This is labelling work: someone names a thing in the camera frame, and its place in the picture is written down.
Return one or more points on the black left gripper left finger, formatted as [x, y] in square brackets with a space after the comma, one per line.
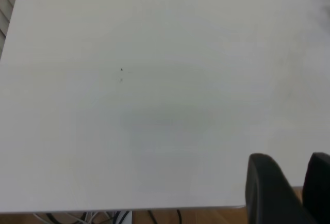
[270, 195]

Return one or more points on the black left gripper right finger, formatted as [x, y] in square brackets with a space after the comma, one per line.
[319, 182]

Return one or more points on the white power strip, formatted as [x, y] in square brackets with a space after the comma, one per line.
[123, 218]

